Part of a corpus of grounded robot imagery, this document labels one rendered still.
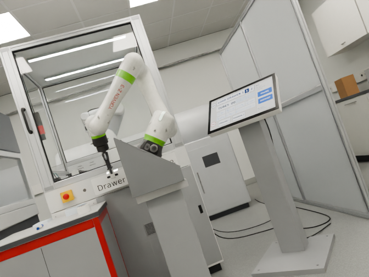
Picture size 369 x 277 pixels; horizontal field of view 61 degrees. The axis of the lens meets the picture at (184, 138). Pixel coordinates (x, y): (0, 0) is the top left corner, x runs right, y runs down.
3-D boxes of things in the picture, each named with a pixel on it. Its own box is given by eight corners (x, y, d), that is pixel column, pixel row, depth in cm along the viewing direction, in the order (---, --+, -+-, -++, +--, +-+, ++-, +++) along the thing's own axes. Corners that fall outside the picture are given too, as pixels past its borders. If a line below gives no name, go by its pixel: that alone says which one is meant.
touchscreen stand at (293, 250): (325, 273, 177) (263, 101, 182) (252, 278, 201) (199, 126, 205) (335, 237, 219) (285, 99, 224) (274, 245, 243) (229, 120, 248)
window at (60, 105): (172, 143, 233) (130, 22, 238) (54, 182, 217) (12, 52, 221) (171, 143, 234) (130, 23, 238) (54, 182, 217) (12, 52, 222)
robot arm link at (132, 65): (149, 62, 195) (132, 54, 197) (144, 54, 182) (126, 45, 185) (135, 88, 194) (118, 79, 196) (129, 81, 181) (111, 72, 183)
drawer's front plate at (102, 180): (137, 181, 215) (132, 165, 215) (95, 195, 209) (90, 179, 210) (137, 180, 216) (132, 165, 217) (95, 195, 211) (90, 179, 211)
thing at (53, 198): (190, 164, 232) (184, 145, 233) (50, 214, 213) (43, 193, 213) (173, 166, 325) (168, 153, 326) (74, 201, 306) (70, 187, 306)
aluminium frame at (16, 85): (184, 145, 233) (139, 14, 238) (43, 193, 213) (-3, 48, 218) (168, 153, 326) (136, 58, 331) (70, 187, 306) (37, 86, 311)
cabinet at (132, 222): (228, 268, 229) (192, 163, 232) (87, 330, 208) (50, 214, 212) (200, 241, 322) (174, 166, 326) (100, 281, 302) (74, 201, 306)
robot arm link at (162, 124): (166, 149, 188) (179, 120, 189) (161, 145, 172) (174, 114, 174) (146, 140, 190) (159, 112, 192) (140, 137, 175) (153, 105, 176)
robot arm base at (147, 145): (162, 158, 162) (167, 147, 162) (135, 147, 160) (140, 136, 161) (160, 157, 187) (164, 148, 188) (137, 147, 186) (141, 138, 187)
